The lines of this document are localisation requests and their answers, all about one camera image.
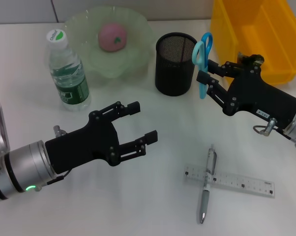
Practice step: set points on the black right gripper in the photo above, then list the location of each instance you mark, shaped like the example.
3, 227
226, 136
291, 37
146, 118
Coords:
258, 96

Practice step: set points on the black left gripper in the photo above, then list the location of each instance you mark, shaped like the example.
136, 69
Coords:
81, 145

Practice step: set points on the blue scissors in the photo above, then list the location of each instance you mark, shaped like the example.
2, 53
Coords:
202, 91

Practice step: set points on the clear plastic water bottle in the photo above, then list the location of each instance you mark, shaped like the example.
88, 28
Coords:
71, 88

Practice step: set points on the silver ballpoint pen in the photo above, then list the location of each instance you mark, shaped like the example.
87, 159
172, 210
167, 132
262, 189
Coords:
207, 177

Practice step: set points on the pink toy peach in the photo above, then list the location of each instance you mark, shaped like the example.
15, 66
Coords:
111, 37

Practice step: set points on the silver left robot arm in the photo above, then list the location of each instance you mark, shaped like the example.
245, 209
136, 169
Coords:
25, 167

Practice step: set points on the black mesh pen holder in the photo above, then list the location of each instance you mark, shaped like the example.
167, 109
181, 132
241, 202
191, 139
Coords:
173, 73

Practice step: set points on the translucent green fruit plate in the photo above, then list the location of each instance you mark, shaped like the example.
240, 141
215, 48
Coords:
133, 56

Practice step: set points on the clear plastic ruler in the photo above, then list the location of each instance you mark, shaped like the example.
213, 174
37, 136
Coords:
241, 184

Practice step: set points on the yellow plastic bin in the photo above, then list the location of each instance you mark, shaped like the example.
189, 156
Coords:
273, 37

